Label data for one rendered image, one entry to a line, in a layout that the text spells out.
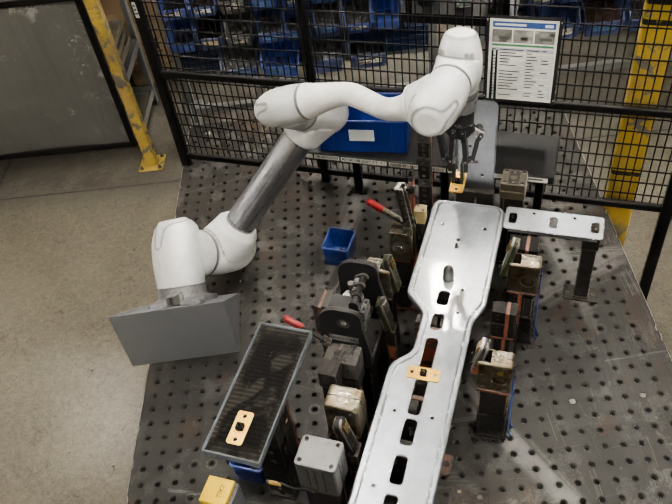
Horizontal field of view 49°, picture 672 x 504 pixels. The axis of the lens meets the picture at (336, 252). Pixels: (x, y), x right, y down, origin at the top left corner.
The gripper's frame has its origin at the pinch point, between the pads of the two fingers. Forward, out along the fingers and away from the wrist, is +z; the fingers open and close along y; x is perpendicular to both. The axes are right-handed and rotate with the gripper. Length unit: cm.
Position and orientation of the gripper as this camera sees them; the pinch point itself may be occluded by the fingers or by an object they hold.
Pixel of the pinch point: (458, 170)
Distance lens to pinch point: 203.7
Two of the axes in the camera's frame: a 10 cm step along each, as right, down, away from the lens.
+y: 9.5, 1.3, -2.7
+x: 2.8, -7.1, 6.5
